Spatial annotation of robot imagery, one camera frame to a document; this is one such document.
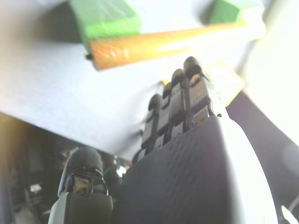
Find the wooden dowel rod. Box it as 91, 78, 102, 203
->
88, 20, 247, 71

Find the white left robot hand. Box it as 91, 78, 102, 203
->
48, 56, 281, 224

